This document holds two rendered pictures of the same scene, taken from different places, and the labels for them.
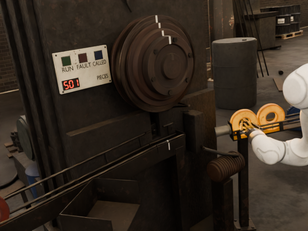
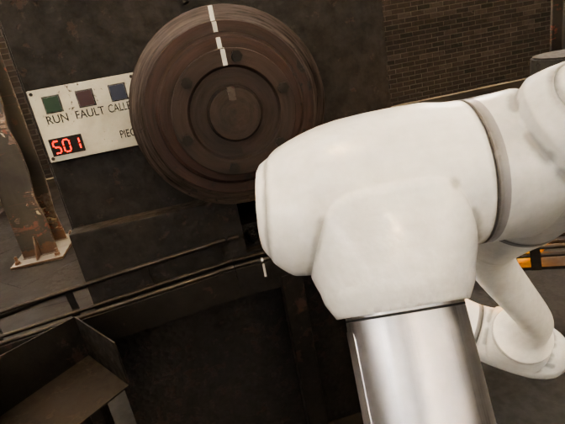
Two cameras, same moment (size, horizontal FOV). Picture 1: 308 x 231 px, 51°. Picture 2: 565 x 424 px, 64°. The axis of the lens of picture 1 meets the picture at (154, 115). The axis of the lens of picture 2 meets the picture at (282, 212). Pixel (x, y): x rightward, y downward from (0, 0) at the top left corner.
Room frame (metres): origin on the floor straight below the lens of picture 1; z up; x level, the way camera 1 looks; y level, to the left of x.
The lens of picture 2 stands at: (0.62, -0.63, 1.23)
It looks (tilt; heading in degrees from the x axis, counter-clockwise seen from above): 20 degrees down; 27
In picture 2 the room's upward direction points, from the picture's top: 10 degrees counter-clockwise
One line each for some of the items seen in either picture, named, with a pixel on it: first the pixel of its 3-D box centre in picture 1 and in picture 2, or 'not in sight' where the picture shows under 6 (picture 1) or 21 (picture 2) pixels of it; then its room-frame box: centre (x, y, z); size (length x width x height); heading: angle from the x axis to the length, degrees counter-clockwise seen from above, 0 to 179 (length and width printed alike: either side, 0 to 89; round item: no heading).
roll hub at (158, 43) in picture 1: (169, 66); (234, 113); (1.52, -0.10, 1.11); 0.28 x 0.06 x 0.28; 126
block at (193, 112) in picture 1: (194, 131); not in sight; (1.75, -0.22, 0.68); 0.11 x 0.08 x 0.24; 36
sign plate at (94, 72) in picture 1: (83, 68); (92, 117); (1.49, 0.30, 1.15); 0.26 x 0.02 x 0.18; 126
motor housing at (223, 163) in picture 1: (227, 195); not in sight; (1.68, -0.39, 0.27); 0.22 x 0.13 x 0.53; 126
